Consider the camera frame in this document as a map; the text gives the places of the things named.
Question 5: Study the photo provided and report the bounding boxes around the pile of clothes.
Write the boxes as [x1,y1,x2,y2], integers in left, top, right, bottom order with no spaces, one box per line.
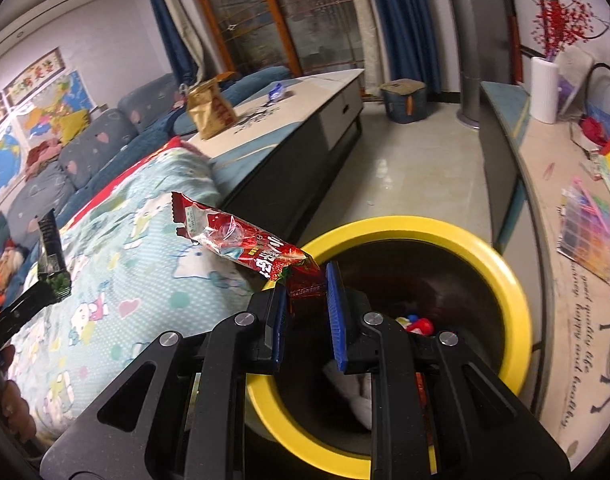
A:
[25,139,62,180]

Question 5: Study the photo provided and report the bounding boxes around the left blue curtain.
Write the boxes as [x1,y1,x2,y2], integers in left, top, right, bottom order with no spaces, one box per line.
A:
[150,0,204,87]

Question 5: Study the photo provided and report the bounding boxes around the China map poster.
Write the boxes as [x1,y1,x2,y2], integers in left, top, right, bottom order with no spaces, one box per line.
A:
[15,70,96,146]

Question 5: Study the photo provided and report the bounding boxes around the right blue curtain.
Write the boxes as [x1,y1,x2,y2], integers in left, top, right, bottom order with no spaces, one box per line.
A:
[375,0,442,93]

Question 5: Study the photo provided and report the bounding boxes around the blue candy wrapper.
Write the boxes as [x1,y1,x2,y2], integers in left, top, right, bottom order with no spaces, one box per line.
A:
[268,81,286,103]

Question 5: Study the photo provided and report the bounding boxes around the person left hand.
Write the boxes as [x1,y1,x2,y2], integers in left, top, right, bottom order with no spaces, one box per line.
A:
[0,344,36,443]

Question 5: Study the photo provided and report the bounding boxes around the wooden glass sliding door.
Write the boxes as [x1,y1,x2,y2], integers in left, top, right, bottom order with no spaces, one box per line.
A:
[198,0,364,76]

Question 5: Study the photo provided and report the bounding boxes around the red snack wrapper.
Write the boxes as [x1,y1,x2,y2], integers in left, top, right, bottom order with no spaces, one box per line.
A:
[170,192,326,299]

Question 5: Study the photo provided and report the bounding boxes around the green black snack packet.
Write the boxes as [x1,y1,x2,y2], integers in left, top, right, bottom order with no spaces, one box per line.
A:
[38,209,72,301]

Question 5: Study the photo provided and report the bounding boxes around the yellow rimmed trash bin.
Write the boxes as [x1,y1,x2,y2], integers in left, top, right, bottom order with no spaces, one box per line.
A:
[247,216,532,479]

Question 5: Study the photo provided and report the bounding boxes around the blue curtain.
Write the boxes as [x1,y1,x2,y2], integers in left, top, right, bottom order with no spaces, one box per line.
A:
[375,0,442,93]
[150,0,204,87]

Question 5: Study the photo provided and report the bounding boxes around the world map poster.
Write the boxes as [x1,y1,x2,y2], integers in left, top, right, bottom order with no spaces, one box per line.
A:
[0,120,26,202]

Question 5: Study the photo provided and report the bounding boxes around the tv console cabinet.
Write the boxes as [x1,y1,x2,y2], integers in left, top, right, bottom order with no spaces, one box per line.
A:
[480,81,610,479]

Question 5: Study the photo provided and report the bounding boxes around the coffee table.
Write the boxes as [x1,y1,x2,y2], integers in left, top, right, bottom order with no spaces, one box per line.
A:
[190,68,363,242]

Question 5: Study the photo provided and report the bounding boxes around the gold paper bag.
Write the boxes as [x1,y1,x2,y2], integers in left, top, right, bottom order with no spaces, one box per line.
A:
[186,78,239,140]

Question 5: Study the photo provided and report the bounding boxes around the blue storage stool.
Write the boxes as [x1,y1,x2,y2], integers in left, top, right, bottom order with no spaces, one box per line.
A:
[380,78,427,125]

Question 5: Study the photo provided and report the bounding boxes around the blue sofa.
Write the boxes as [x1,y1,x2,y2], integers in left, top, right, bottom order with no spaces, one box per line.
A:
[0,64,294,306]

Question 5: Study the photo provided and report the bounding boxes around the Hello Kitty blanket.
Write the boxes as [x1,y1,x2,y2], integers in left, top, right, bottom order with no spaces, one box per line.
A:
[10,141,253,445]

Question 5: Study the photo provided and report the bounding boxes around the white vase red berries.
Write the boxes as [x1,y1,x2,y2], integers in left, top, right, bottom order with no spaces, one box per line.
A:
[530,0,593,124]

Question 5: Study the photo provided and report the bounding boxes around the yellow pillow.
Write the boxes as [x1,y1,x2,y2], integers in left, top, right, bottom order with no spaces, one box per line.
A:
[52,110,90,145]

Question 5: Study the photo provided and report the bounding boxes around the colourful bead box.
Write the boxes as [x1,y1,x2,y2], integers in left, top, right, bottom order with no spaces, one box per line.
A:
[556,177,610,285]

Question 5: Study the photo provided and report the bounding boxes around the framed calligraphy picture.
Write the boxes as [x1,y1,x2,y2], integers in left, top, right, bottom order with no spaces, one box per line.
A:
[0,48,66,125]

